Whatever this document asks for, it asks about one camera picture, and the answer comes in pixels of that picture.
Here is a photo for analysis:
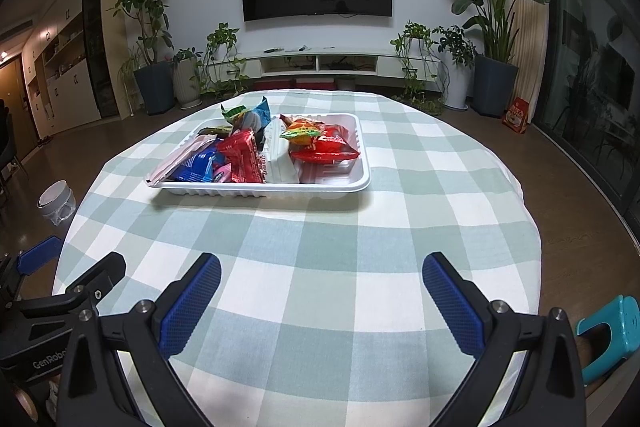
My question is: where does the glass sliding door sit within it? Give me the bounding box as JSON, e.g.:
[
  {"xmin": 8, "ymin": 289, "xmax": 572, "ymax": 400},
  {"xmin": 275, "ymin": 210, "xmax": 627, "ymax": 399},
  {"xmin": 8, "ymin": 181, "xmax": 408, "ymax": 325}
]
[{"xmin": 532, "ymin": 0, "xmax": 640, "ymax": 253}]

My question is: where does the pink cartoon snack packet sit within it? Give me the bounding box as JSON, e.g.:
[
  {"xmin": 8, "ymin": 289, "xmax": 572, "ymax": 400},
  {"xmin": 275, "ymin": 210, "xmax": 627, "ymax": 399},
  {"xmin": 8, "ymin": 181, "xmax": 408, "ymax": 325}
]
[{"xmin": 146, "ymin": 134, "xmax": 216, "ymax": 184}]

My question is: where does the trailing vine plant on stand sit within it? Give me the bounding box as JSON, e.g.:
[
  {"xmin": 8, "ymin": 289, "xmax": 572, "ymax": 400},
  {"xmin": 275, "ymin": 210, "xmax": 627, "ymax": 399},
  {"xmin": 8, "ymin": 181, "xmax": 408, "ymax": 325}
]
[
  {"xmin": 192, "ymin": 23, "xmax": 251, "ymax": 100},
  {"xmin": 390, "ymin": 22, "xmax": 443, "ymax": 108}
]

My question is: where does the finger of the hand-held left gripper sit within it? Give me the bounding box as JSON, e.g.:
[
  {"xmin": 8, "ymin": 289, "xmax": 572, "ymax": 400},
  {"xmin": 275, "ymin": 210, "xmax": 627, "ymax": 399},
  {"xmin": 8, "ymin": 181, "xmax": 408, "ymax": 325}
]
[
  {"xmin": 0, "ymin": 234, "xmax": 63, "ymax": 308},
  {"xmin": 50, "ymin": 252, "xmax": 127, "ymax": 313}
]

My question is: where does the orange snack packet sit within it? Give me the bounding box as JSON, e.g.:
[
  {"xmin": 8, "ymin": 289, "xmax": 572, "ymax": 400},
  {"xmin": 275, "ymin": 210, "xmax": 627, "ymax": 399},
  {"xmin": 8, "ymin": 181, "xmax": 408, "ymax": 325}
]
[{"xmin": 279, "ymin": 118, "xmax": 323, "ymax": 144}]

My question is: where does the light blue chips packet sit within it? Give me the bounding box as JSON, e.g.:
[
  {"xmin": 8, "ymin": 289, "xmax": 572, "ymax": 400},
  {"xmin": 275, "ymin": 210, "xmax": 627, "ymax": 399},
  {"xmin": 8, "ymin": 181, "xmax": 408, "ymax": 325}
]
[{"xmin": 235, "ymin": 97, "xmax": 272, "ymax": 132}]

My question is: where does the plant in grey ribbed pot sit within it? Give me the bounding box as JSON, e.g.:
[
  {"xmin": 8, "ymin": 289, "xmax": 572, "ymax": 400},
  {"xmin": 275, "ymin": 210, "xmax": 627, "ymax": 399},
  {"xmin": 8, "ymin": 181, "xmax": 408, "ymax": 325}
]
[{"xmin": 170, "ymin": 48, "xmax": 202, "ymax": 109}]

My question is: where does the small-leaf plant in white pot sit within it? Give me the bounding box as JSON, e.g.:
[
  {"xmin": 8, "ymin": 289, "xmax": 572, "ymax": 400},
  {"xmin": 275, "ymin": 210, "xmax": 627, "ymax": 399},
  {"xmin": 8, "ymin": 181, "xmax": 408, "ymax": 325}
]
[{"xmin": 432, "ymin": 25, "xmax": 476, "ymax": 110}]

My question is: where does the tall plant in dark pot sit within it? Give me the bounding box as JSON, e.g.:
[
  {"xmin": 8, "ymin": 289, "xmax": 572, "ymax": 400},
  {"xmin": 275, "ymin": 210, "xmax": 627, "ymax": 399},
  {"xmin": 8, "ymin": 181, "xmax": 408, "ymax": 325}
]
[{"xmin": 107, "ymin": 0, "xmax": 176, "ymax": 116}]

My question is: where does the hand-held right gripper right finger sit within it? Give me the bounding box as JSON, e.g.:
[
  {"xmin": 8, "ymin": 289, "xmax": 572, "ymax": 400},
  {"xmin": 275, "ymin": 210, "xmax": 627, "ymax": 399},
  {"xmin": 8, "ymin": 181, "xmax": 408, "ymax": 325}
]
[{"xmin": 421, "ymin": 251, "xmax": 587, "ymax": 427}]

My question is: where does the red dotted snack packet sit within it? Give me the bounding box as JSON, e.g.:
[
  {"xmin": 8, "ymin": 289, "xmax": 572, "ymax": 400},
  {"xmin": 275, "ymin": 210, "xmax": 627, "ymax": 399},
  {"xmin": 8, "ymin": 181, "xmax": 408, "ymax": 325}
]
[{"xmin": 289, "ymin": 124, "xmax": 361, "ymax": 165}]

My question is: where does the red paper bag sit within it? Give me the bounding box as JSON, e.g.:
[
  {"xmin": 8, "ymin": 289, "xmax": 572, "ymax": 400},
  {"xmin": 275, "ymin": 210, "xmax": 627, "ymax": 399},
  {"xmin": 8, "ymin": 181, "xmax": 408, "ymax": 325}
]
[{"xmin": 501, "ymin": 97, "xmax": 531, "ymax": 135}]

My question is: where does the beige curtain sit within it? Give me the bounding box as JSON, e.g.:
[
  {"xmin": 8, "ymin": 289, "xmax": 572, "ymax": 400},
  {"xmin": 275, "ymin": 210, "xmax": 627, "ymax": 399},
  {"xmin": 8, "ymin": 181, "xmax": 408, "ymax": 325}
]
[{"xmin": 507, "ymin": 0, "xmax": 551, "ymax": 102}]

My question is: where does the green snack packet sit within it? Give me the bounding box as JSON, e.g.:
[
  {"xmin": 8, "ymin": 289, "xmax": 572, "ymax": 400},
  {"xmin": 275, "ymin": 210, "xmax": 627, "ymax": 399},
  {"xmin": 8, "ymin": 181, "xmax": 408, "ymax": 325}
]
[{"xmin": 221, "ymin": 104, "xmax": 251, "ymax": 124}]

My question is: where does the teal plastic stool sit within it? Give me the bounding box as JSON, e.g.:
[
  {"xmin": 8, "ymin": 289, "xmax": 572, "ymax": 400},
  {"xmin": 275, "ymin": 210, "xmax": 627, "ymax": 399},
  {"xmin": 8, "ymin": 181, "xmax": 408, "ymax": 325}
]
[{"xmin": 575, "ymin": 294, "xmax": 640, "ymax": 385}]

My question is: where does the white wall cabinet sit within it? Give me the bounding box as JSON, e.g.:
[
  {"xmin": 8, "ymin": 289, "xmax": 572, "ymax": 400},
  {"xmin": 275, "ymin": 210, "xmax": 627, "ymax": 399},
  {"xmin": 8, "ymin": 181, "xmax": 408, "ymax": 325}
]
[{"xmin": 22, "ymin": 12, "xmax": 101, "ymax": 138}]

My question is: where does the white snack packet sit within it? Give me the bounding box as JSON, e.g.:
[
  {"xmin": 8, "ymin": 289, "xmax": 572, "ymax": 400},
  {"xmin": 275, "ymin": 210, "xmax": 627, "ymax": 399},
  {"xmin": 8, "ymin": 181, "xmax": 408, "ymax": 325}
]
[{"xmin": 262, "ymin": 117, "xmax": 303, "ymax": 185}]

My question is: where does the shiny red snack packet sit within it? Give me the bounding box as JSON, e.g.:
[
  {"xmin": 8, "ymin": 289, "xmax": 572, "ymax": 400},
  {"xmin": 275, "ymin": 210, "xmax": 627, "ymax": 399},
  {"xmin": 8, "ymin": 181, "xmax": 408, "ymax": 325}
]
[{"xmin": 216, "ymin": 129, "xmax": 266, "ymax": 184}]

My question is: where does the blue cake packet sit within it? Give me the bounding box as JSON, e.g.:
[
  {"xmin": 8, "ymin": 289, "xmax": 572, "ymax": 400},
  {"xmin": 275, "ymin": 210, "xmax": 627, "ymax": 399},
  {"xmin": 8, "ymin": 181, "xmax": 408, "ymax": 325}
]
[{"xmin": 167, "ymin": 142, "xmax": 223, "ymax": 184}]

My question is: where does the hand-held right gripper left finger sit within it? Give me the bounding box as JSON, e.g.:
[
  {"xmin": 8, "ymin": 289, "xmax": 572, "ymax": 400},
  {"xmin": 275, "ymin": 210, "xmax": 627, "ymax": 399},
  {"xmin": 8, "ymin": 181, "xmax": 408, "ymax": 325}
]
[{"xmin": 59, "ymin": 252, "xmax": 223, "ymax": 427}]

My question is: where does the white plastic bucket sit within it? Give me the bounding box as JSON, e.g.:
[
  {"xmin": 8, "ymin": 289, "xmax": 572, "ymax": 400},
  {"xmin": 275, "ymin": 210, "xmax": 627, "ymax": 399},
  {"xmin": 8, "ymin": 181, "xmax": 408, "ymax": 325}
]
[{"xmin": 37, "ymin": 179, "xmax": 77, "ymax": 228}]

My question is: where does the white plastic tray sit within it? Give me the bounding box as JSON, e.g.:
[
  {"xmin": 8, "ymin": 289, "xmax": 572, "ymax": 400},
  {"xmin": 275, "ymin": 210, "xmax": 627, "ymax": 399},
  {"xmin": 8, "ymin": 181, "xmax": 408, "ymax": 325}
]
[{"xmin": 145, "ymin": 112, "xmax": 372, "ymax": 198}]

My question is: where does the white television console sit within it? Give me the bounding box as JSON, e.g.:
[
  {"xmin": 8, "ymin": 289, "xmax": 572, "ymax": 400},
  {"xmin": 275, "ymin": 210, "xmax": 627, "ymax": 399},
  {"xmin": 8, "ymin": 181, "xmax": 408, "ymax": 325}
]
[{"xmin": 207, "ymin": 48, "xmax": 441, "ymax": 82}]

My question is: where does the large-leaf plant in dark pot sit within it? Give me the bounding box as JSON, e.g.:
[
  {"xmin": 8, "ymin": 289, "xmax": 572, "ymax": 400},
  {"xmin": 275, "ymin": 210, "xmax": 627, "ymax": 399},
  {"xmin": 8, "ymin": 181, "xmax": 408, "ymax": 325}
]
[{"xmin": 426, "ymin": 0, "xmax": 551, "ymax": 118}]

